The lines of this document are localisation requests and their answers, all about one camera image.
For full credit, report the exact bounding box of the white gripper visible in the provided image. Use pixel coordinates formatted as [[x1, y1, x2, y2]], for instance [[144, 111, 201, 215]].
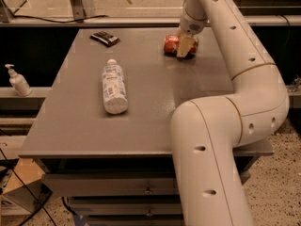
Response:
[[177, 0, 208, 58]]

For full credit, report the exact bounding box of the red coke can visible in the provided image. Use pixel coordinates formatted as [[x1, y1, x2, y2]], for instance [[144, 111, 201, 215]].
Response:
[[164, 35, 198, 57]]

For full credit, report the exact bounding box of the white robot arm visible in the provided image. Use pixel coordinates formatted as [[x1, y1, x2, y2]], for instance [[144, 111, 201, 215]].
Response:
[[171, 0, 289, 226]]

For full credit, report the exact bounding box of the black snack packet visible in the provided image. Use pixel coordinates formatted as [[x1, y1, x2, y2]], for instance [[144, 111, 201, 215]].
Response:
[[90, 31, 119, 47]]

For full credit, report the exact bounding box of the clear plastic water bottle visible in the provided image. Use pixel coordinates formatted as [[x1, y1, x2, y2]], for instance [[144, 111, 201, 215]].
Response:
[[102, 59, 128, 115]]

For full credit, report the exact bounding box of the grey drawer cabinet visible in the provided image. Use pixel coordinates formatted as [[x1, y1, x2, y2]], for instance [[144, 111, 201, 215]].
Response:
[[18, 27, 275, 226]]

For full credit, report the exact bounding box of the top grey drawer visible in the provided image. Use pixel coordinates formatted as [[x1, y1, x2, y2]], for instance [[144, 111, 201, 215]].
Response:
[[40, 170, 251, 198]]

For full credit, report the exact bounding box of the grey drawer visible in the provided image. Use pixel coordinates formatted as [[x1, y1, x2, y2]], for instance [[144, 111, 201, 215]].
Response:
[[40, 170, 251, 198], [87, 215, 185, 226], [69, 195, 182, 216]]

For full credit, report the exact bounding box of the white pump dispenser bottle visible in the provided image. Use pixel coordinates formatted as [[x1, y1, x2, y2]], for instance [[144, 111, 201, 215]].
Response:
[[5, 64, 31, 97]]

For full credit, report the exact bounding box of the middle grey drawer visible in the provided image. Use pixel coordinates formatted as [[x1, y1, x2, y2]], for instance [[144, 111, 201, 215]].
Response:
[[69, 195, 182, 216]]

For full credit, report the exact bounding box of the bottom grey drawer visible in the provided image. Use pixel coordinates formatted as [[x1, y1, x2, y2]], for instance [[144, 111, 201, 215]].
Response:
[[87, 215, 185, 226]]

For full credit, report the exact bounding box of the cardboard box on floor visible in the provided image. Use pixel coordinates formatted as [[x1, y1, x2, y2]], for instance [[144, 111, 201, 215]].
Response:
[[1, 158, 44, 216]]

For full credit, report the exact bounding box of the left grey metal bracket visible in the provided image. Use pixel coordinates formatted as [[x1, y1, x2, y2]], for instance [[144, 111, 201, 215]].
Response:
[[70, 0, 86, 20]]

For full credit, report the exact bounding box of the black cable on ledge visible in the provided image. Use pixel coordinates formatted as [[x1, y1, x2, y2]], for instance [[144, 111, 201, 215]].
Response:
[[12, 14, 109, 24]]

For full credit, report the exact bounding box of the black floor cable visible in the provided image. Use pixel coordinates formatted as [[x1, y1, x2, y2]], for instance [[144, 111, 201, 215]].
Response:
[[0, 148, 58, 226]]

